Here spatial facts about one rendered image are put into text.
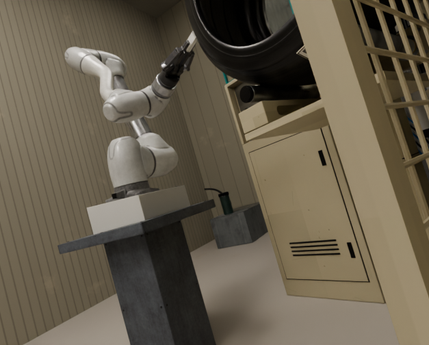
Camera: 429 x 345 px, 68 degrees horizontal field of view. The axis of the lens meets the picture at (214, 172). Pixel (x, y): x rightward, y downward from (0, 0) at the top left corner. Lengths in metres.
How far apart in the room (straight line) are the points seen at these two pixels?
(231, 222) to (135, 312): 2.51
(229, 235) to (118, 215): 2.65
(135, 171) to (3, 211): 1.72
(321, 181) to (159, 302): 0.90
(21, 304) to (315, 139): 2.42
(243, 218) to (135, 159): 2.47
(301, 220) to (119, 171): 0.93
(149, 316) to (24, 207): 1.88
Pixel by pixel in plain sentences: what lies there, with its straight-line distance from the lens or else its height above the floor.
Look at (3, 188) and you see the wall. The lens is 3.01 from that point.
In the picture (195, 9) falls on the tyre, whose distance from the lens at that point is 1.00.
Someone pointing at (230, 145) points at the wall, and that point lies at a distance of 4.71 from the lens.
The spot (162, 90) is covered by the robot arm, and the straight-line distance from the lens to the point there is 1.31.
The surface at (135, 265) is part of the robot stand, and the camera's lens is 1.39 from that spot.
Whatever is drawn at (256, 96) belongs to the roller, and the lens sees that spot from 0.85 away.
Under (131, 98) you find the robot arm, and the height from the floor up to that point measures 1.11.
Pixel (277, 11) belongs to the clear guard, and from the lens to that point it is 1.78.
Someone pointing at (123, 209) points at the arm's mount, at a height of 0.72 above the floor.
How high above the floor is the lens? 0.68
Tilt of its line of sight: 3 degrees up
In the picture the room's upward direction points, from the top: 16 degrees counter-clockwise
